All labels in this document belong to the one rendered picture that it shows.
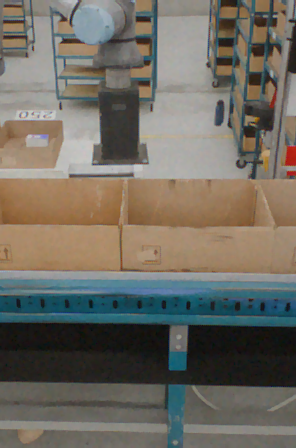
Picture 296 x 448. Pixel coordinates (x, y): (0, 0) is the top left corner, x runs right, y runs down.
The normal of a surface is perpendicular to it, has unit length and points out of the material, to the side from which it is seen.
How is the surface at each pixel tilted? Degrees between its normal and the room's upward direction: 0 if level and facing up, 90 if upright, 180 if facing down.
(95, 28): 93
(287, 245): 90
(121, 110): 90
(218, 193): 90
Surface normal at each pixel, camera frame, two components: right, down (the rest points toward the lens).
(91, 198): -0.04, 0.47
